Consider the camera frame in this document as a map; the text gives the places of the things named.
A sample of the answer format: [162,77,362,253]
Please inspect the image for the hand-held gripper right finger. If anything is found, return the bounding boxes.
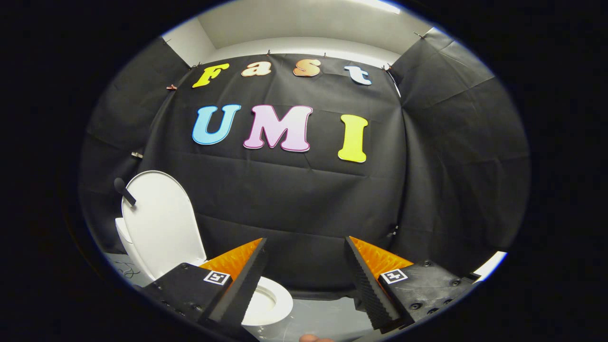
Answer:
[344,236,481,334]

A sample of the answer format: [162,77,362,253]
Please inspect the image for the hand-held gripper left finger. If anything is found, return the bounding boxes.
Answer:
[142,237,268,341]

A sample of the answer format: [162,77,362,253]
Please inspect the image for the white toilet lid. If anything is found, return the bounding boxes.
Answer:
[113,170,208,282]

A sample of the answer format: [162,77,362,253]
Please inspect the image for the white toilet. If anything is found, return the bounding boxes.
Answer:
[114,217,294,327]

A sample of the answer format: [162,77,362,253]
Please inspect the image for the black backdrop cloth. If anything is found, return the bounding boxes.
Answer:
[78,26,531,301]

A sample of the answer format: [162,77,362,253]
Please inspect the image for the thin floor cables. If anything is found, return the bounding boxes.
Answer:
[115,261,142,280]

